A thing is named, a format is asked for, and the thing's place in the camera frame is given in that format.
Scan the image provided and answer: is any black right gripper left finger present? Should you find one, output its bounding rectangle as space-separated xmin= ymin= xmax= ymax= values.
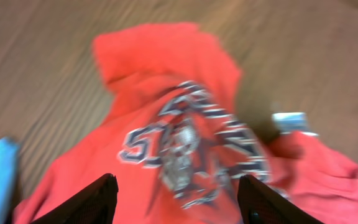
xmin=32 ymin=174 xmax=119 ymax=224

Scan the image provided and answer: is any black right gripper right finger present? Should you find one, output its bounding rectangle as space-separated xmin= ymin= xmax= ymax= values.
xmin=237 ymin=175 xmax=322 ymax=224

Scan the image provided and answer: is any red printed t-shirt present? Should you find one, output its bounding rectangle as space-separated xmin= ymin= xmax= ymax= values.
xmin=14 ymin=23 xmax=358 ymax=223

